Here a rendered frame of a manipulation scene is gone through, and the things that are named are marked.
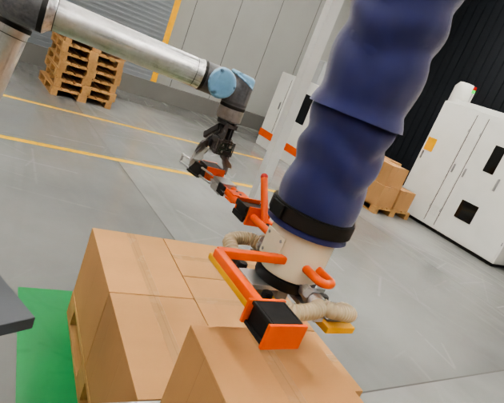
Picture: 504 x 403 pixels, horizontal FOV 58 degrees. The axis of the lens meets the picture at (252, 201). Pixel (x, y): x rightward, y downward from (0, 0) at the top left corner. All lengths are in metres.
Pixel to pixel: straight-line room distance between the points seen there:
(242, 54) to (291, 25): 1.60
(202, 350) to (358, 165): 0.59
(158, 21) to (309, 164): 10.15
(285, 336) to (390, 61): 0.60
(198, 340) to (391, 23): 0.86
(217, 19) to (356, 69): 10.81
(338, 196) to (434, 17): 0.42
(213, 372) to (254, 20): 11.45
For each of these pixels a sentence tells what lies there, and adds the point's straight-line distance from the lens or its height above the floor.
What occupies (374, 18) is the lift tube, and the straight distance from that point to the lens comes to 1.06.
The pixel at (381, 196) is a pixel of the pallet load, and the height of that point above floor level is 0.34.
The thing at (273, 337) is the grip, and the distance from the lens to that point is 0.82.
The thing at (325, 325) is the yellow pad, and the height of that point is 1.11.
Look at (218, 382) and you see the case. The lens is 1.12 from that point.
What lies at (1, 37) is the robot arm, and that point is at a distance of 1.47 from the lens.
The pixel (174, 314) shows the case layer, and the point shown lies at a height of 0.54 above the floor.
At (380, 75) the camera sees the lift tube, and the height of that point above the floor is 1.70.
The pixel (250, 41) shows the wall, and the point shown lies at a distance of 12.29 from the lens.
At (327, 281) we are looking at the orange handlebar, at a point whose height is 1.23.
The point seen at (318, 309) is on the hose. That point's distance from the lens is 1.09.
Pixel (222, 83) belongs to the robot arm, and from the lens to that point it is 1.39.
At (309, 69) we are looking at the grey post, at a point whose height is 1.77.
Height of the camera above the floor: 1.63
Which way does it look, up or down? 16 degrees down
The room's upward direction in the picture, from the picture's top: 22 degrees clockwise
